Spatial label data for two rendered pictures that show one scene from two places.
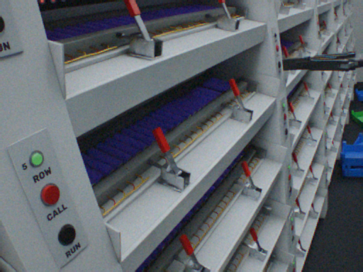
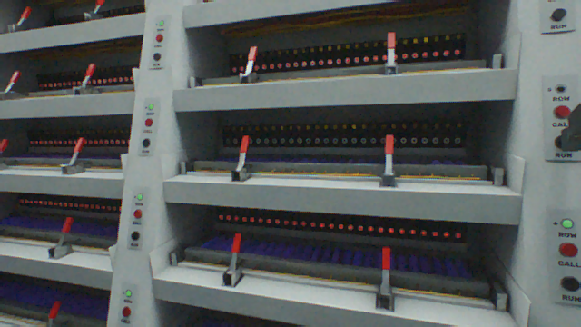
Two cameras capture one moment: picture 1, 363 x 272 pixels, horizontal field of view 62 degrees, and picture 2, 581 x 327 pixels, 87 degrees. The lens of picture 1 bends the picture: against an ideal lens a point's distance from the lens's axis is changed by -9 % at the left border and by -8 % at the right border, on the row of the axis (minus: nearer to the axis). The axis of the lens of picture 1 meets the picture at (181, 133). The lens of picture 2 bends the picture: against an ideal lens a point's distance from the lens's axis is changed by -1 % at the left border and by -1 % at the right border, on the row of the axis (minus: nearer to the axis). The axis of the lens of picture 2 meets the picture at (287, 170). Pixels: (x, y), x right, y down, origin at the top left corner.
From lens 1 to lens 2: 0.70 m
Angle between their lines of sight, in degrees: 76
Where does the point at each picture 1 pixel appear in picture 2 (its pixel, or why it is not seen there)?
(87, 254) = (151, 160)
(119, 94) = (205, 97)
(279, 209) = not seen: outside the picture
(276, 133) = (522, 266)
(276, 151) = (519, 304)
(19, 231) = (134, 129)
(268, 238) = not seen: outside the picture
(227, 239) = (288, 292)
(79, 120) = (181, 103)
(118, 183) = (221, 164)
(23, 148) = (149, 101)
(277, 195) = not seen: outside the picture
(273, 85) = (518, 172)
